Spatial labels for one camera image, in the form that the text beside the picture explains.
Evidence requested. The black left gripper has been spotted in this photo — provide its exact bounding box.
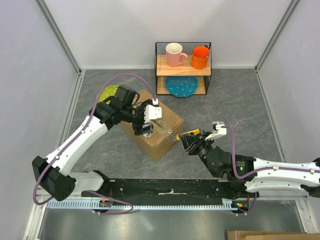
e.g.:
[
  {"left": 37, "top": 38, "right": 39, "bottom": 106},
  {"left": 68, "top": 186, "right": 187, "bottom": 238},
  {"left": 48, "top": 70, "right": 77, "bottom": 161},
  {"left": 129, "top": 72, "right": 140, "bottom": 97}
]
[{"left": 122, "top": 99, "right": 154, "bottom": 136}]

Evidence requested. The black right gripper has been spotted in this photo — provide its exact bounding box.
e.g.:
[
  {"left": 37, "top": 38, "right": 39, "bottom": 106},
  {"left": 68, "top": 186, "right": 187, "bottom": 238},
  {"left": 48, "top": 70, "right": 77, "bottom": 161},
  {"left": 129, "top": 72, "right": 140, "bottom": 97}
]
[{"left": 178, "top": 131, "right": 215, "bottom": 167}]

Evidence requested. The yellow utility knife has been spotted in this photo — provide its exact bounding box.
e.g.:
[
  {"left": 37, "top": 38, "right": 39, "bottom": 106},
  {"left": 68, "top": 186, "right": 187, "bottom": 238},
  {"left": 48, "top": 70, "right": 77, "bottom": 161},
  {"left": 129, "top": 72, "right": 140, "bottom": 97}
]
[{"left": 176, "top": 129, "right": 201, "bottom": 141}]

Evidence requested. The brown cardboard express box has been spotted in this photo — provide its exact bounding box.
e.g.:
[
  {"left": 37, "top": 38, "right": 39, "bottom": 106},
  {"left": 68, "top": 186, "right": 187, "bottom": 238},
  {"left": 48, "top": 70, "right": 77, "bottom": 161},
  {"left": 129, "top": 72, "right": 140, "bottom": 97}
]
[{"left": 120, "top": 101, "right": 184, "bottom": 161}]

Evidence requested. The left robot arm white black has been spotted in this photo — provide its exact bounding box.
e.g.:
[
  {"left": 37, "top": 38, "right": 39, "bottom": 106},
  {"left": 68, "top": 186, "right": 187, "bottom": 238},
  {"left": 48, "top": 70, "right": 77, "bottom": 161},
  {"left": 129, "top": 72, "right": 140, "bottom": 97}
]
[{"left": 32, "top": 85, "right": 162, "bottom": 201}]

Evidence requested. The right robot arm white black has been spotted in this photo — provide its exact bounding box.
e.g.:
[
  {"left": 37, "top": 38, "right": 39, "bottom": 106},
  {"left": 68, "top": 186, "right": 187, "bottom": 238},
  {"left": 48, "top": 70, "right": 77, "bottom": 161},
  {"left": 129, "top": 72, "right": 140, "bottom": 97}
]
[{"left": 176, "top": 129, "right": 320, "bottom": 198}]

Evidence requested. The green dotted plate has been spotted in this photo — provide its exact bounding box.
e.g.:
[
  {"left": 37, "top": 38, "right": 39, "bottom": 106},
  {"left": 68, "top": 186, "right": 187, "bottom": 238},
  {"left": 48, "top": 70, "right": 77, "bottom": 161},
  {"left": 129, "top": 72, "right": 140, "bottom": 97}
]
[{"left": 98, "top": 85, "right": 119, "bottom": 102}]

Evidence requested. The blue dotted plate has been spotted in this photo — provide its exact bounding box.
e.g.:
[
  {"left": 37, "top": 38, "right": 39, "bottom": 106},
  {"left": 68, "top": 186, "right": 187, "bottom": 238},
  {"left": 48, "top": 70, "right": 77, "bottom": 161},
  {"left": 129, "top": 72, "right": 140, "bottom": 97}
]
[{"left": 164, "top": 76, "right": 198, "bottom": 98}]

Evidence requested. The pink mug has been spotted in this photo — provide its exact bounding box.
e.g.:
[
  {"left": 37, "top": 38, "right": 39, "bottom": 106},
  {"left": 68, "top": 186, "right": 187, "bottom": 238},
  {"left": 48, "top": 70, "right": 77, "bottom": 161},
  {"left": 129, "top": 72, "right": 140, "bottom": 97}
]
[{"left": 165, "top": 42, "right": 188, "bottom": 68}]

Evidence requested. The orange mug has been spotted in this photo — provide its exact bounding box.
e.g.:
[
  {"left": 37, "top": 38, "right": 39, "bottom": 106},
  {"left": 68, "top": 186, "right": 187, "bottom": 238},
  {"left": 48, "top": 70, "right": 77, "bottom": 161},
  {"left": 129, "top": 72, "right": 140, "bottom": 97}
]
[{"left": 191, "top": 46, "right": 210, "bottom": 70}]

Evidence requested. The cardboard sheet corner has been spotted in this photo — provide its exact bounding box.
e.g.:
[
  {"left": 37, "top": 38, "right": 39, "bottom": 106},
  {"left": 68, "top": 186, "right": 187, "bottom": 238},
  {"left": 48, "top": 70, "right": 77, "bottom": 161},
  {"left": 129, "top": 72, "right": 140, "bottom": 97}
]
[{"left": 226, "top": 230, "right": 320, "bottom": 240}]

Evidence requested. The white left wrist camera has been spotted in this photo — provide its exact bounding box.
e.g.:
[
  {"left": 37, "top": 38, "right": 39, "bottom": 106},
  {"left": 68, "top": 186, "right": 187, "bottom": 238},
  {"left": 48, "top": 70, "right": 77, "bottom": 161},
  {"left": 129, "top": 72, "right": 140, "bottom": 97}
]
[{"left": 144, "top": 104, "right": 162, "bottom": 124}]

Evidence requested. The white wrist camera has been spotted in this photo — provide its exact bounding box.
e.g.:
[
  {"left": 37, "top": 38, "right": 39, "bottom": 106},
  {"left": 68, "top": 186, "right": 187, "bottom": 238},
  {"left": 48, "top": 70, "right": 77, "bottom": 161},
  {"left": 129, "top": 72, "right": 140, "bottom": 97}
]
[
  {"left": 205, "top": 121, "right": 227, "bottom": 141},
  {"left": 144, "top": 104, "right": 162, "bottom": 124}
]

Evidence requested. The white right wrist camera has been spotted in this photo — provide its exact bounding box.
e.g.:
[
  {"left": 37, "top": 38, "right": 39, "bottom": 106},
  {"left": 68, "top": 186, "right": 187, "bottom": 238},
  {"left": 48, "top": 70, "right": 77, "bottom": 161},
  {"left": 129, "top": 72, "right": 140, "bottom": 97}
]
[{"left": 205, "top": 121, "right": 227, "bottom": 141}]

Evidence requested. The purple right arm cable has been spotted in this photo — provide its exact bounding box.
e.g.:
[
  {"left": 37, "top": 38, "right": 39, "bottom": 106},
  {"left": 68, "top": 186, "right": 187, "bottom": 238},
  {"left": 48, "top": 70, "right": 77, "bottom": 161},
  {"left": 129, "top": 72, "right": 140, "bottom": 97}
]
[{"left": 219, "top": 124, "right": 320, "bottom": 181}]

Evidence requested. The black wire wooden shelf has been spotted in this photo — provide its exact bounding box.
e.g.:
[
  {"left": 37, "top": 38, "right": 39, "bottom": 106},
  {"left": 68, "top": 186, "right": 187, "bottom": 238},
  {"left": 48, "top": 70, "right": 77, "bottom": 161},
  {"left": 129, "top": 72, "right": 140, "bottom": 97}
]
[{"left": 154, "top": 41, "right": 212, "bottom": 96}]

